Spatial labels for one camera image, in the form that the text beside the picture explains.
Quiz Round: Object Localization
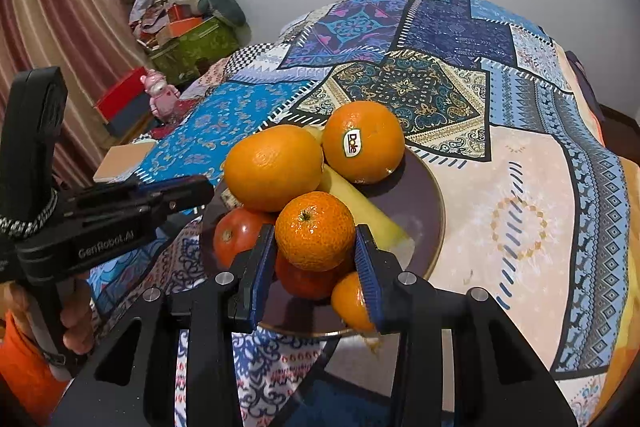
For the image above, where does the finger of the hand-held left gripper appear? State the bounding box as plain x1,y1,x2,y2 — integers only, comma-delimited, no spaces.
65,201,213,233
75,175,216,208

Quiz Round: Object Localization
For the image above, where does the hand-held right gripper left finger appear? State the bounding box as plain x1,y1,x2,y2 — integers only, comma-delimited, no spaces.
50,223,277,427

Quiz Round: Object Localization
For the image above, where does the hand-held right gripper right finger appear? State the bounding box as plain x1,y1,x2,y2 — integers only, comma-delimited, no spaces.
354,223,576,427

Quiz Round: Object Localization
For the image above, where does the small mandarin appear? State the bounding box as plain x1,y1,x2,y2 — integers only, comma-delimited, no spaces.
330,271,385,352
274,191,357,273

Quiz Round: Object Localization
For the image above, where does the red tomato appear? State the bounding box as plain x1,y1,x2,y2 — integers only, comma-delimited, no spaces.
274,252,353,301
213,207,276,270

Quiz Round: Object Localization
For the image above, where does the purple round plate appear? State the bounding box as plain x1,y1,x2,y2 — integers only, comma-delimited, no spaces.
200,144,447,339

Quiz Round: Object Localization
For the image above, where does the large plain orange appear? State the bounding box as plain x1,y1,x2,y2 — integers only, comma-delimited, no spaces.
223,124,325,212

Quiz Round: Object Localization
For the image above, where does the orange with white sticker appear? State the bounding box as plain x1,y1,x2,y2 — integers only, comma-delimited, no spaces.
321,100,406,185

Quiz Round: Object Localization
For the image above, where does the person's left hand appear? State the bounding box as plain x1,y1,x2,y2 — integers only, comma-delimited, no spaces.
60,279,95,355

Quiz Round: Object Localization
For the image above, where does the tan flat board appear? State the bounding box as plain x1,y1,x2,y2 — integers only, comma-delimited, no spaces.
93,141,158,182

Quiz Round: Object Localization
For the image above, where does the pink toy figure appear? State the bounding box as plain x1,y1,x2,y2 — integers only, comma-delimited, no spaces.
140,69,182,125

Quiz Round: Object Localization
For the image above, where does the red lidded box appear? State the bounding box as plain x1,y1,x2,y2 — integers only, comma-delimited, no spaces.
95,67,152,138

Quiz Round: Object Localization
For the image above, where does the striped brown curtain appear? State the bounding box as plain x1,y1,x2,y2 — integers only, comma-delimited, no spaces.
0,0,146,188

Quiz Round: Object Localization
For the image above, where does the green storage box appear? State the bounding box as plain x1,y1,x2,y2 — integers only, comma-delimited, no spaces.
147,17,241,82

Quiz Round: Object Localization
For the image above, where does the orange cardboard box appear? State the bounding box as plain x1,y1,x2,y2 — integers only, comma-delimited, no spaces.
155,17,206,46

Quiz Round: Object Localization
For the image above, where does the pile of crumpled cloths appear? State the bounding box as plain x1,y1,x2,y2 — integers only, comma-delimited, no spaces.
129,0,173,38

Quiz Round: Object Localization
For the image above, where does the patchwork printed blanket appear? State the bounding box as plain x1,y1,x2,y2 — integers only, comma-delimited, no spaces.
90,0,640,427

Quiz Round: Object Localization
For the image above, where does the orange bed sheet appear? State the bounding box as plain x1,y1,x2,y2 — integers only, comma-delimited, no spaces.
607,157,640,358

